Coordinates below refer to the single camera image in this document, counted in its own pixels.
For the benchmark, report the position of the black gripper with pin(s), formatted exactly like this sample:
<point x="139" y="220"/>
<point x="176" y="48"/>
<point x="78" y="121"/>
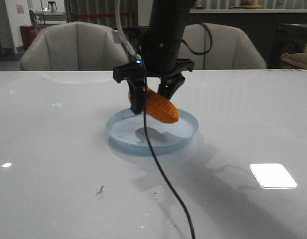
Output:
<point x="134" y="73"/>

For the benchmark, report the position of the orange toy corn cob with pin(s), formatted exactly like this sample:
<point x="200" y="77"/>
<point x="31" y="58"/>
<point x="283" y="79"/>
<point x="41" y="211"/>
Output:
<point x="160" y="108"/>

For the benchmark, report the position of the light blue round plate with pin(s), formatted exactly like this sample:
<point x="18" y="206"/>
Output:
<point x="127" y="133"/>

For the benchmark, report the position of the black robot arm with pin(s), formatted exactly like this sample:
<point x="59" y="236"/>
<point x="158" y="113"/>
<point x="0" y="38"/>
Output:
<point x="158" y="55"/>

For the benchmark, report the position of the right beige leather chair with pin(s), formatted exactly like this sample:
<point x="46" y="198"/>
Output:
<point x="219" y="47"/>

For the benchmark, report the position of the beige leather chair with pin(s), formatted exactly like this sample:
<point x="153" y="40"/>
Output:
<point x="74" y="46"/>
<point x="219" y="47"/>

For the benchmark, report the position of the left beige leather chair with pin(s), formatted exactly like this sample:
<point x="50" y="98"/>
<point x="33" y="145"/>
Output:
<point x="74" y="46"/>

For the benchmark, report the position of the fruit bowl on counter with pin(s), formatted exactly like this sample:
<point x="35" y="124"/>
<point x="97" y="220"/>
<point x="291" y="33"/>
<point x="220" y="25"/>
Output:
<point x="247" y="4"/>

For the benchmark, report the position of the red bin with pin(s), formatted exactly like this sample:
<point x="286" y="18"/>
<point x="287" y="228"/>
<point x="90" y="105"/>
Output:
<point x="28" y="34"/>

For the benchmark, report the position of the dark counter with white top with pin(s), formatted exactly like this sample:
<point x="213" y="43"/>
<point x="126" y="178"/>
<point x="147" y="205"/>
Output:
<point x="272" y="31"/>

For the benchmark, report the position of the tan cushion at right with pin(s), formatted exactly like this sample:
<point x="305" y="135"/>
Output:
<point x="294" y="61"/>

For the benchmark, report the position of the pink wall notice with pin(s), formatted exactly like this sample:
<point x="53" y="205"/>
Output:
<point x="20" y="9"/>

